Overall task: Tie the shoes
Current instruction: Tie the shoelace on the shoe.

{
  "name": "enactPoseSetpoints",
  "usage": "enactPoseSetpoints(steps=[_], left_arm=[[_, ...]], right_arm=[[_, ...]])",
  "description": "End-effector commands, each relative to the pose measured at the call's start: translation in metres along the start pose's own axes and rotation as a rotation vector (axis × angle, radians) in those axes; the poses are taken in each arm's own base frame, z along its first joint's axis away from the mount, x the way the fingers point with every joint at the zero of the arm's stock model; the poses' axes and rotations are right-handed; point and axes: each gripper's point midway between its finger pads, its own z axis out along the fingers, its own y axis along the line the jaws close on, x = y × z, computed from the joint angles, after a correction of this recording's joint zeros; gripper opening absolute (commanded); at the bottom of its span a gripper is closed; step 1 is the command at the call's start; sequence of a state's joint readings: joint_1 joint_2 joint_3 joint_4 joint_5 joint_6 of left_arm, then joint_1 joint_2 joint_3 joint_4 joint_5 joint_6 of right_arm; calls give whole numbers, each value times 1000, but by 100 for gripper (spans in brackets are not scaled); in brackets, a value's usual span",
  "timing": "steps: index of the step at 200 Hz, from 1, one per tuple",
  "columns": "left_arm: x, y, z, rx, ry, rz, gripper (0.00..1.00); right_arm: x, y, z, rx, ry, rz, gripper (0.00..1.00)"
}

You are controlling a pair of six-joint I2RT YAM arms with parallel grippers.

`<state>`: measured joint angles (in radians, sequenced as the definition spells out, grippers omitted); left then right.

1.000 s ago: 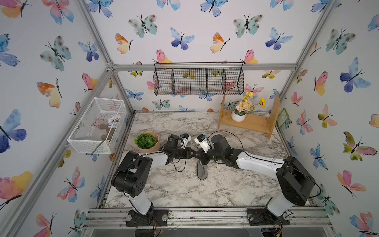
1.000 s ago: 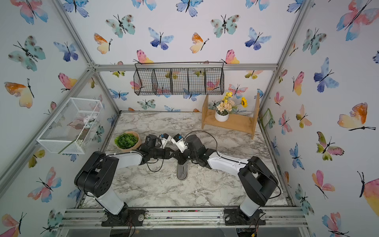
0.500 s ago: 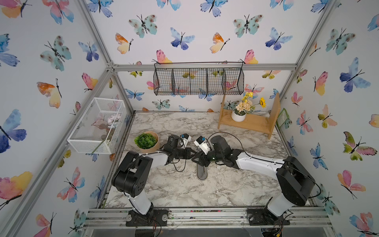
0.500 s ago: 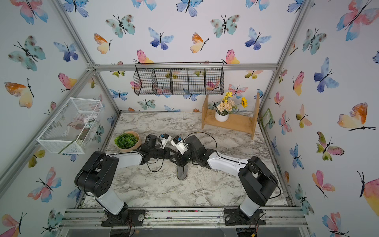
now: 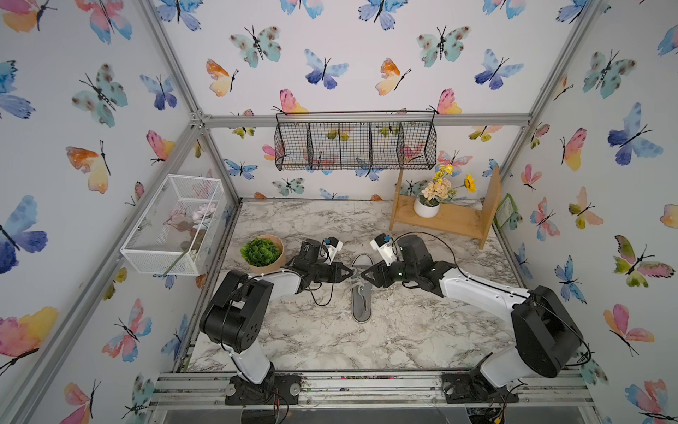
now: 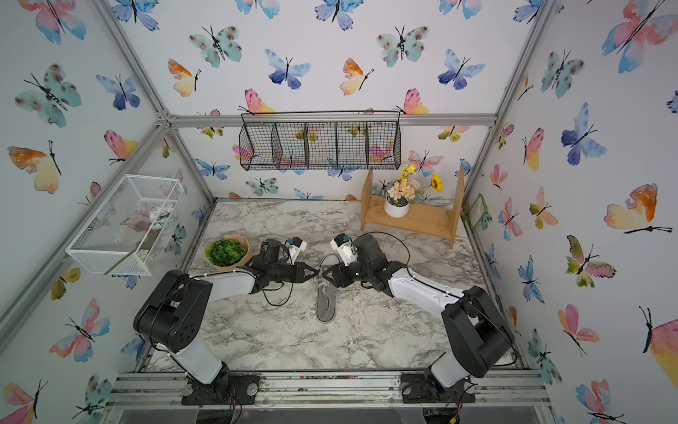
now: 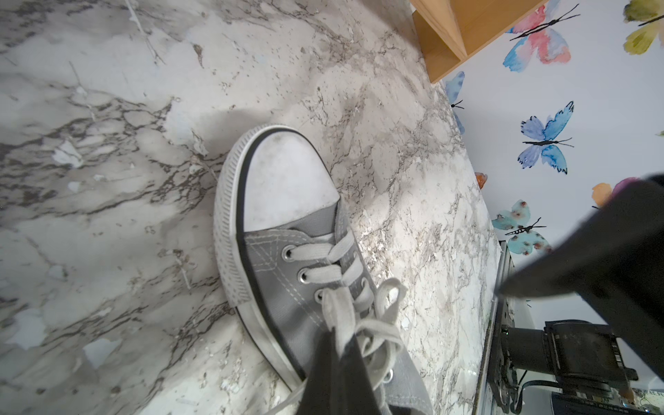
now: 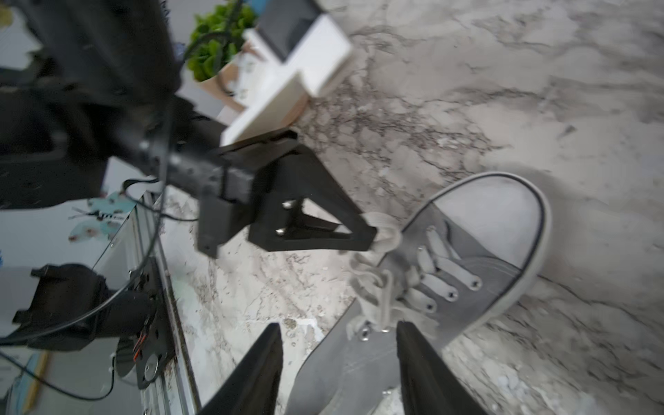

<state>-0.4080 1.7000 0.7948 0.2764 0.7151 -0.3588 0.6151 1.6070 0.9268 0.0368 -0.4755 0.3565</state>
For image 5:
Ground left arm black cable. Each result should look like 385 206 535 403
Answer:
306 280 335 308

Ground green plant in terracotta pot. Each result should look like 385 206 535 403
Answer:
240 235 285 274

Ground black wire wall basket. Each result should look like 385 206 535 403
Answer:
274 111 438 171

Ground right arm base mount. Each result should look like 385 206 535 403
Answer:
441 354 519 404

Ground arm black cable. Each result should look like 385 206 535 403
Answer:
391 230 591 367
306 280 335 308

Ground grey canvas sneaker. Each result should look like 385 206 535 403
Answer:
351 254 374 323

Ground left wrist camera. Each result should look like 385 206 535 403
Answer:
323 237 344 263

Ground aluminium front rail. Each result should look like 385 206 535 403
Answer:
145 369 597 410

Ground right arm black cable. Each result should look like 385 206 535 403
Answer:
391 230 591 367

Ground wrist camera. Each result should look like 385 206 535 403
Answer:
370 233 398 266
323 237 344 263

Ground white mesh wall basket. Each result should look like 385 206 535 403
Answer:
120 174 225 276

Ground green framed wall card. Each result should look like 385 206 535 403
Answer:
494 194 522 231

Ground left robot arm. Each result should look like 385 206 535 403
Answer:
200 237 354 386

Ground wooden shelf rack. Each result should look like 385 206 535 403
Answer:
389 170 502 250

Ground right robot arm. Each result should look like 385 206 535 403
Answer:
362 231 585 394

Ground flowers in white pot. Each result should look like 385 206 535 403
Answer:
414 164 477 218

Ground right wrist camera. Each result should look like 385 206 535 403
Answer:
370 233 398 266

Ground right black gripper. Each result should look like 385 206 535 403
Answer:
358 256 418 287

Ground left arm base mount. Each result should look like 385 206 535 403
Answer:
224 369 302 406

